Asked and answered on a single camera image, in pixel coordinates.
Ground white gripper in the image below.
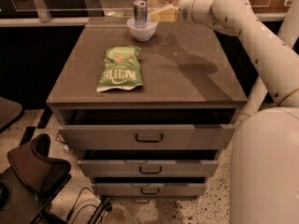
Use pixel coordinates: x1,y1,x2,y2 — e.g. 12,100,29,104
149,0,200,23

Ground silver redbull can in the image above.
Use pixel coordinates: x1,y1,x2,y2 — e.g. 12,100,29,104
133,0,148,24

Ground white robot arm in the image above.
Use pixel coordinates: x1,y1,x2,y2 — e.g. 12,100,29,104
149,0,299,224

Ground white bowl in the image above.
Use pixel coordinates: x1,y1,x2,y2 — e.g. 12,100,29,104
127,18,158,41

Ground green chips bag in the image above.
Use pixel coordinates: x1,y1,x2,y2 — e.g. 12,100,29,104
96,46,143,92

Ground top grey drawer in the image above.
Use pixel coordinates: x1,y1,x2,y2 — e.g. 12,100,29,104
59,124,235,150

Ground grey drawer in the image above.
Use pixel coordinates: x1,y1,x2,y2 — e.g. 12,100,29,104
92,183,207,198
59,124,235,150
78,160,218,177

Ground grey drawer cabinet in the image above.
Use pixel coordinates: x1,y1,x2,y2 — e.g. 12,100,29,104
46,15,248,201

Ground middle grey drawer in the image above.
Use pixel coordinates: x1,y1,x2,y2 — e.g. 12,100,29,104
78,160,218,177

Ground bottom grey drawer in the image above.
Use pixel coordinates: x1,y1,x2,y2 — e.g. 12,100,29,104
92,183,207,198

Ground dark round table edge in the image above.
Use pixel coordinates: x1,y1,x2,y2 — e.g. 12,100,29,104
0,97,23,133

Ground black office chair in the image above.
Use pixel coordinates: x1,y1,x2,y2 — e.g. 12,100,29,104
0,133,71,224

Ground metal railing post left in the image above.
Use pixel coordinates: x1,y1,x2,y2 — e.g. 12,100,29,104
33,0,52,22

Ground black floor cable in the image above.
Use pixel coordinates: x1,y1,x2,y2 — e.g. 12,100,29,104
65,187,113,224

